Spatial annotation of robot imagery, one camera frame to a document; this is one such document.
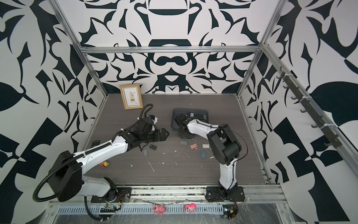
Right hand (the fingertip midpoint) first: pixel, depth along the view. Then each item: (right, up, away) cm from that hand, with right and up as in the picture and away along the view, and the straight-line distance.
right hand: (184, 133), depth 97 cm
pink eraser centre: (+6, -7, -5) cm, 11 cm away
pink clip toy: (+2, -32, -27) cm, 42 cm away
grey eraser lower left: (-25, -11, -7) cm, 28 cm away
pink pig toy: (-12, -32, -29) cm, 44 cm away
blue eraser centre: (+12, -12, -8) cm, 18 cm away
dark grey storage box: (+12, +13, +9) cm, 20 cm away
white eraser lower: (+13, -7, -5) cm, 16 cm away
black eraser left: (-21, -8, -5) cm, 23 cm away
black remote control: (-58, -5, -5) cm, 59 cm away
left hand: (-13, +3, -13) cm, 19 cm away
